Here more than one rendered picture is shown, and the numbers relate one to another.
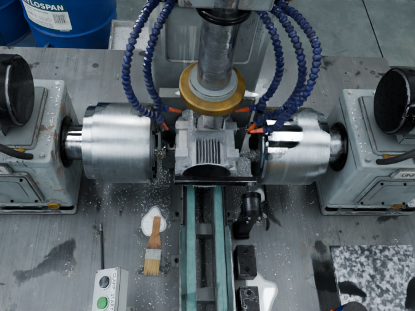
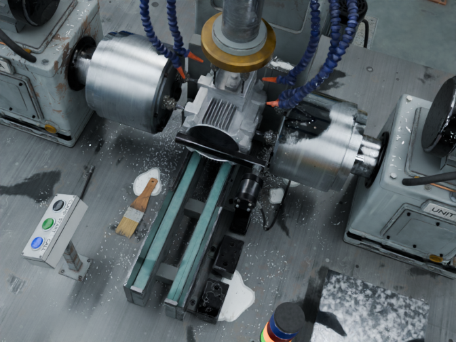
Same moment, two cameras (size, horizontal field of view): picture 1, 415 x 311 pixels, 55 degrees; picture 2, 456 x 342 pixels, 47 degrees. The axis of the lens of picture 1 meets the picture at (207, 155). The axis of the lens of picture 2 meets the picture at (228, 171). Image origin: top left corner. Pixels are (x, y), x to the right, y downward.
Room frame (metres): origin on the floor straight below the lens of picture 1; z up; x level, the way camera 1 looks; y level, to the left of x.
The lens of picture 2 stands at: (-0.13, -0.32, 2.20)
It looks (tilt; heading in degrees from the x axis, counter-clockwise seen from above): 60 degrees down; 20
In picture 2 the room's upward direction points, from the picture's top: 9 degrees clockwise
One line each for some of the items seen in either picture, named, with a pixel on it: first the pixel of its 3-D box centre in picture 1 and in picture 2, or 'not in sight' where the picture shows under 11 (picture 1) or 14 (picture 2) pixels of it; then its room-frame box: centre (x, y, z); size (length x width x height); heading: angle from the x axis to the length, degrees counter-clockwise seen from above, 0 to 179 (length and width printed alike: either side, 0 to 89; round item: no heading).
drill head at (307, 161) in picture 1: (294, 145); (325, 143); (0.72, -0.27, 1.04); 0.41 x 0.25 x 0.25; 99
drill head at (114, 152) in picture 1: (107, 142); (121, 77); (0.62, 0.31, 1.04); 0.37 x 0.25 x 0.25; 99
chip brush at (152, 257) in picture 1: (154, 245); (138, 206); (0.39, 0.13, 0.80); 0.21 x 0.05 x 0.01; 5
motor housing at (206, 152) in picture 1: (205, 148); (224, 115); (0.67, 0.01, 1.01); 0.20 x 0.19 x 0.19; 9
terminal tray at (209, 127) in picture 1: (207, 121); (232, 83); (0.71, 0.02, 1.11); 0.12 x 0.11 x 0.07; 9
